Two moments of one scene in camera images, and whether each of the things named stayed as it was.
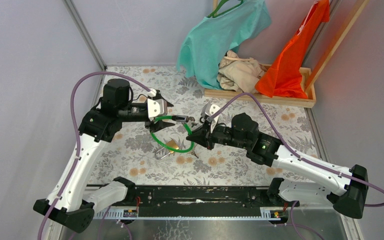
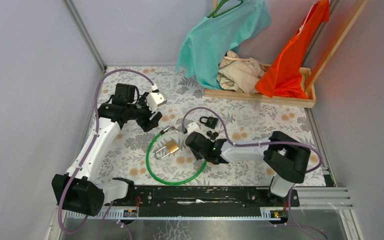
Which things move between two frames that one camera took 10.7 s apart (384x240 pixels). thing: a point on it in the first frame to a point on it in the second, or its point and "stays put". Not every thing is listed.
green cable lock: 184,119 to 161,132
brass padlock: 172,143 stays put
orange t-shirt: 284,79 stays put
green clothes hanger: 212,15 stays put
